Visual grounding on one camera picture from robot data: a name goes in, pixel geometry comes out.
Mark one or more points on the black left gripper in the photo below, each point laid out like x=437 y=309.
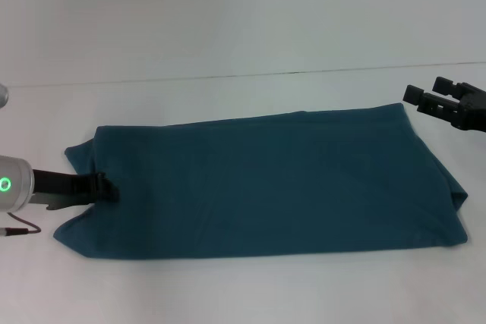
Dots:
x=60 y=189

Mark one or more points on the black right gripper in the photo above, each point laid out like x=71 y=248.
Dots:
x=472 y=109

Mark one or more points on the teal FREE print T-shirt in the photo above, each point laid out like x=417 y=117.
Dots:
x=266 y=187

